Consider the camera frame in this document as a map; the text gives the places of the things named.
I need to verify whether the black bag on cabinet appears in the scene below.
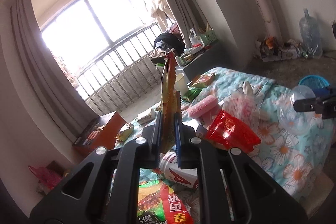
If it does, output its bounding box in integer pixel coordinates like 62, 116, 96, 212
153, 32, 186, 56

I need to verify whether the white red bottle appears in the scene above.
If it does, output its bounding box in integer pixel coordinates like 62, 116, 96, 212
158, 152, 198, 189

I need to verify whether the yellow brown snack wrapper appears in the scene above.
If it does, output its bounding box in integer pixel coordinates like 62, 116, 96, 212
160, 51, 179, 153

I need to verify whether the red plastic bag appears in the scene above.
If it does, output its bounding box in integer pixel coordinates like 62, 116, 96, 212
205, 110, 261, 153

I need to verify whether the yellow snack packet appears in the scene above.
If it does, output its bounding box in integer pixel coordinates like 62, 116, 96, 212
116, 123, 134, 142

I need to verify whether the metal balcony railing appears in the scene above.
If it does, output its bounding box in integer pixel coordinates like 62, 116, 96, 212
76, 22, 161, 115

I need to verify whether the white plastic jug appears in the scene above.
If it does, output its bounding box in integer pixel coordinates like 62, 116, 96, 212
189, 28, 204, 48

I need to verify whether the empty blue water jug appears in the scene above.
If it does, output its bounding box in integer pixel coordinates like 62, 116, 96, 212
299, 8, 323, 59

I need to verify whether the clutter pile on floor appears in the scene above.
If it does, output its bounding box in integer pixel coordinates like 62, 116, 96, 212
253, 36, 307, 62

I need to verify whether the clear red-print plastic bag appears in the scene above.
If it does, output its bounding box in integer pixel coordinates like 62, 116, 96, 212
222, 90, 270, 133

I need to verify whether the left grey curtain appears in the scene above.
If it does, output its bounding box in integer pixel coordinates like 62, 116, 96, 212
10, 0, 98, 142

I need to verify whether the rolled wallpaper tube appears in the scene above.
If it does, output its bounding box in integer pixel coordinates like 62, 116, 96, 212
255, 0, 284, 46

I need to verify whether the green plastic basket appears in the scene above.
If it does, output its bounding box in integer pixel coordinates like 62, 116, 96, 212
197, 28, 218, 46

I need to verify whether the floral quilt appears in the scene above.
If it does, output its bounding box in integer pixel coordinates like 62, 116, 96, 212
110, 67, 334, 224

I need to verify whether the green chips bag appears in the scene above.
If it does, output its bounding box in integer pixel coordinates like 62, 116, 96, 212
137, 180, 194, 224

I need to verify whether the red brown wooden box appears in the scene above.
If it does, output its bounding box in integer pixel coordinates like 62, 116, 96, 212
72, 111, 126, 157

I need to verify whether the green wrapper under cup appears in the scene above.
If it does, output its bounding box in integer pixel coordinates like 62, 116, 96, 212
182, 88, 202, 103

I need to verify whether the white paper cup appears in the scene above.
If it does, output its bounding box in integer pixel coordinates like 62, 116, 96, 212
174, 73, 189, 96

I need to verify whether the dark grey cabinet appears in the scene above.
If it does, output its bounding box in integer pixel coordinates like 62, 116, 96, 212
175, 40, 238, 80

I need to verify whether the orange green snack box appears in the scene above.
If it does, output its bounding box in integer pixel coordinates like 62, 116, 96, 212
188, 72, 215, 89

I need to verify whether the small beige snack packet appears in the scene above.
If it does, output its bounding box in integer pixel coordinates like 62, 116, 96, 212
136, 108, 155, 125

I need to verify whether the blue mesh trash basket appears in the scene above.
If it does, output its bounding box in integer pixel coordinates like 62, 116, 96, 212
298, 75, 330, 89

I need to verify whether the pink mesh sponge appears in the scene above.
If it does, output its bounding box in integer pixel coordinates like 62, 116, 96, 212
187, 95, 222, 119

